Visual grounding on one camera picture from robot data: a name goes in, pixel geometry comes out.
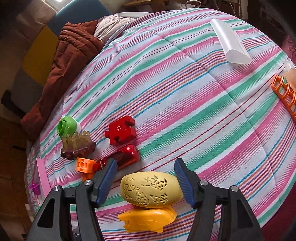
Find orange cube block piece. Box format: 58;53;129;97
76;158;101;181

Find shiny red metal piece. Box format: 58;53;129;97
100;145;140;170

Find egg-shaped carved toy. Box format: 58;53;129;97
120;171;183;208

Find brown hair claw clip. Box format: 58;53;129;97
61;131;96;160

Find orange yellow plastic shell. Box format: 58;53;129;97
118;206;177;233

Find red puzzle piece block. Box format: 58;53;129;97
104;115;137;145

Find green plug-in device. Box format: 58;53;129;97
57;116;81;137

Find magenta plastic cup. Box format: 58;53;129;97
29;183;41;196

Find pink white shallow tray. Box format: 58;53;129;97
32;158;51;200

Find striped bed cover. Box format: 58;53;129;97
25;8;295;240

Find orange plastic rack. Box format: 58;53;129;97
271;75;296;121

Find translucent white tube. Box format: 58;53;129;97
210;19;252;64

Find rust brown quilted blanket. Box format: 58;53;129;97
21;20;103;142

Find striped pillow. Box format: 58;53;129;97
93;14;135;45

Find grey yellow blue headboard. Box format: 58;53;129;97
10;1;110;117

